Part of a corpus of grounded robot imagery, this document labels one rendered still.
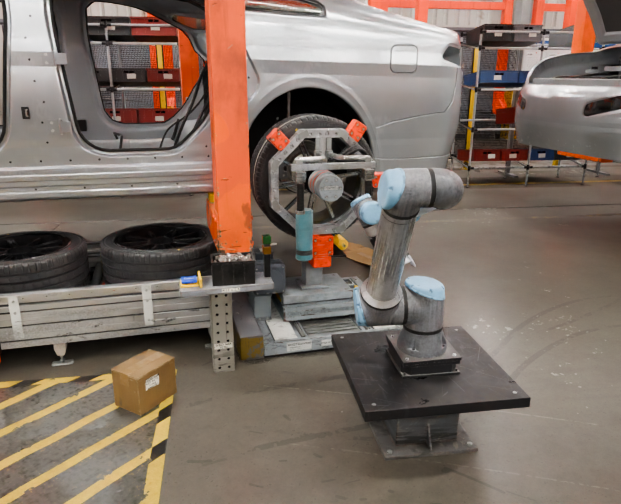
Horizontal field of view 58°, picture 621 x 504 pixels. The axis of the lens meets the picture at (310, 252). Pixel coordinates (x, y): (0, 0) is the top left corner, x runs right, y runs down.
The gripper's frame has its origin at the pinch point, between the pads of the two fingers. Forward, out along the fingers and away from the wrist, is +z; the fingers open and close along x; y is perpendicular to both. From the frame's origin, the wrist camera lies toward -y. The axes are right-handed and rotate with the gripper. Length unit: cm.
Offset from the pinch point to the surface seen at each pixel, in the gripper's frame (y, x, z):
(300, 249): -8, -56, -22
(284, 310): -3, -86, 6
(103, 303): 63, -122, -49
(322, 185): -22, -35, -45
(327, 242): -27, -56, -16
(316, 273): -31, -79, 0
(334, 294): -28, -72, 14
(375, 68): -107, -30, -82
